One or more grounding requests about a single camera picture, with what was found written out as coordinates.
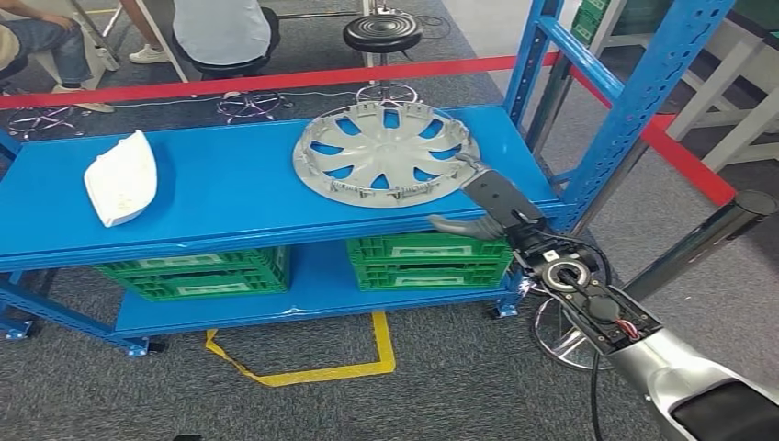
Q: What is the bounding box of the silver plastic wheel hubcap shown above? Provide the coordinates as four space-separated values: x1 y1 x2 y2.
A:
291 100 482 210

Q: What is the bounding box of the blue metal shelf rack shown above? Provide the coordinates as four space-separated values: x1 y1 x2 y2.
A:
0 0 738 359

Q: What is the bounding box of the red barrier belt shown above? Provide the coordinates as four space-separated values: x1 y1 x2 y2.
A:
0 51 561 111
569 65 738 209

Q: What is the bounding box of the black round stool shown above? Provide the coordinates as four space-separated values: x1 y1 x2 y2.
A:
342 13 424 107
193 51 288 123
0 55 85 140

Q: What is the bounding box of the person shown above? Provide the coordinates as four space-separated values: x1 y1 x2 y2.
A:
0 0 116 115
172 0 282 67
119 0 174 65

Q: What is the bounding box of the white plastic mirror cover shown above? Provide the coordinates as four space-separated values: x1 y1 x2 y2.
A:
84 129 159 229

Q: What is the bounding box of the green plastic crate stack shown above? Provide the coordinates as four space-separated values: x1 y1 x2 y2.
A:
571 0 613 47

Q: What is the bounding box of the dark grey metal post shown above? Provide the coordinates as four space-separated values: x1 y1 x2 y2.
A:
524 55 576 156

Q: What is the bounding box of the chrome stanchion post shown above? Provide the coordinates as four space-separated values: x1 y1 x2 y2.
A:
523 141 650 298
534 190 779 372

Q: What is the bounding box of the white table frame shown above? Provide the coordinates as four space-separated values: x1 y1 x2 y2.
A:
66 0 378 86

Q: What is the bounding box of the white workbench frame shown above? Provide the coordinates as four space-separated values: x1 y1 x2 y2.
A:
593 0 779 175

